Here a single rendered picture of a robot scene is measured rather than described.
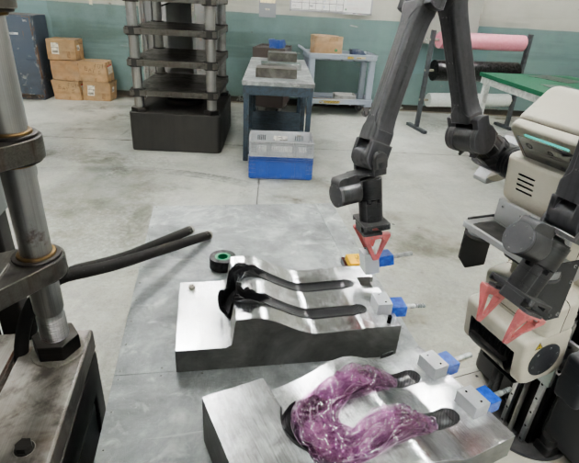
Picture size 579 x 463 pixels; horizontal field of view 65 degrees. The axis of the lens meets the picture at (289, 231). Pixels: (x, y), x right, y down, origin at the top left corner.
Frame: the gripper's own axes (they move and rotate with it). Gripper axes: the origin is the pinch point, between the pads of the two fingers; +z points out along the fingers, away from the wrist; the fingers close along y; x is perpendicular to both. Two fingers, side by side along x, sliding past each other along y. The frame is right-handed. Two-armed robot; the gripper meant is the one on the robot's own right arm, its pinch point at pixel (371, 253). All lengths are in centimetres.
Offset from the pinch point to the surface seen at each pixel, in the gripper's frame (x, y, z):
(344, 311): -10.4, 10.0, 9.4
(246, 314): -33.1, 16.6, 1.9
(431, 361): 3.0, 27.8, 13.4
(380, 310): -2.4, 12.9, 8.7
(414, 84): 275, -612, 11
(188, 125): -65, -392, 9
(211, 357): -41.8, 16.8, 10.9
